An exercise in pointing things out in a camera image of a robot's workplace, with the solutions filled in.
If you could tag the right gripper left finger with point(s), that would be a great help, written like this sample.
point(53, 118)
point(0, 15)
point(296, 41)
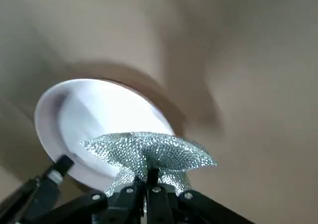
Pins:
point(124, 204)

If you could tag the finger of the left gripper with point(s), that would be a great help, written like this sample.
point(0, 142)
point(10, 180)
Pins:
point(42, 194)

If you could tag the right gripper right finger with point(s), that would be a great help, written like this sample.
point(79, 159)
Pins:
point(169, 209)

